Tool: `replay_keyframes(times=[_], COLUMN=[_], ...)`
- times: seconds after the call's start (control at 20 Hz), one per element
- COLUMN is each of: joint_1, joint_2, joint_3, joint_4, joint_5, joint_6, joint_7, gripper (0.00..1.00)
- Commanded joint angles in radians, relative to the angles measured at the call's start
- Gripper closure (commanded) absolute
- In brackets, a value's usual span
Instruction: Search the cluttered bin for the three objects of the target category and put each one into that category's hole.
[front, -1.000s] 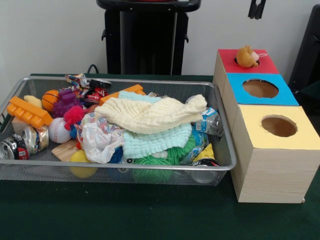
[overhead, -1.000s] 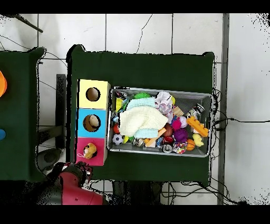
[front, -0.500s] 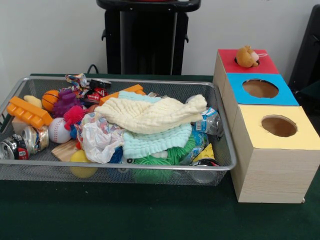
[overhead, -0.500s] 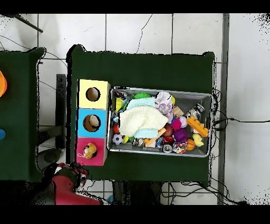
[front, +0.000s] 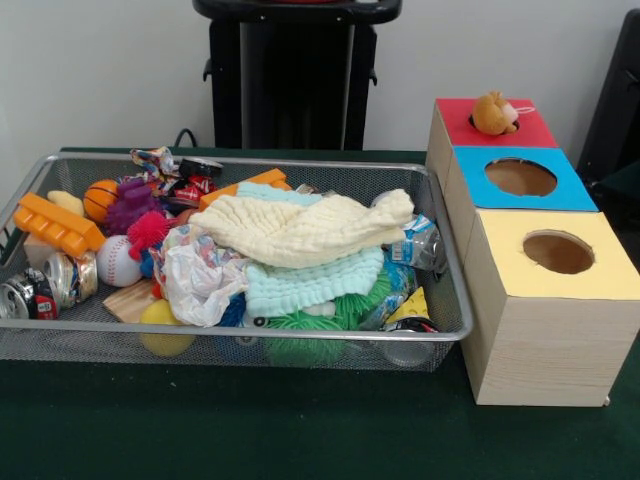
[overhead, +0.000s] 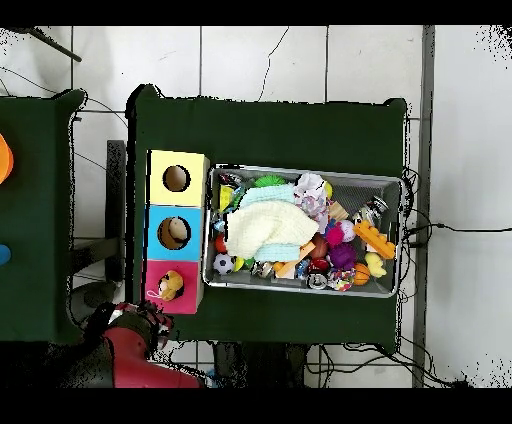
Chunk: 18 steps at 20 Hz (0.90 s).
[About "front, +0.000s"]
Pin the white baseball toy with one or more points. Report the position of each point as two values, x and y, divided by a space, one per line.
117 262

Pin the shallow mesh bin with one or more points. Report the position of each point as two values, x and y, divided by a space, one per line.
50 350

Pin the crumpled printed white wrapper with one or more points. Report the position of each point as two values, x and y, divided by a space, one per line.
200 280

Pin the large orange toy brick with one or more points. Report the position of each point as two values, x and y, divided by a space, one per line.
55 225

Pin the black upright panel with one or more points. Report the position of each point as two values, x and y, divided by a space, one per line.
615 100

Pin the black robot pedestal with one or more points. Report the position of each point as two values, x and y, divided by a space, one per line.
300 75

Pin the brown plush animal toy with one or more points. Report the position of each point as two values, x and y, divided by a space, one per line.
492 115

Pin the mint waffle cloth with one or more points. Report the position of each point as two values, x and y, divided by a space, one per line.
310 285

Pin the crushed red black can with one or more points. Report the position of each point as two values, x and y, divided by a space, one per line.
25 300

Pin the purple spiky ball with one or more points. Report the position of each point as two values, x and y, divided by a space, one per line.
130 207

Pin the cream waffle cloth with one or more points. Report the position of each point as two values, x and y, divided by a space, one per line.
300 230

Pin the long orange toy brick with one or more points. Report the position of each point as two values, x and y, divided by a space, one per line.
250 184

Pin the crushed clear plastic bottle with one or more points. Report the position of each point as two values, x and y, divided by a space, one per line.
420 245

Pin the green cloth side table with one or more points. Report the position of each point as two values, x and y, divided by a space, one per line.
620 190

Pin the wooden box three holes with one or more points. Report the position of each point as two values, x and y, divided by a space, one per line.
550 350

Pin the pink spiky toy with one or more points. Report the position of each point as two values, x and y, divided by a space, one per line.
147 230

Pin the small basketball toy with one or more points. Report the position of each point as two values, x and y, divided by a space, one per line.
100 200

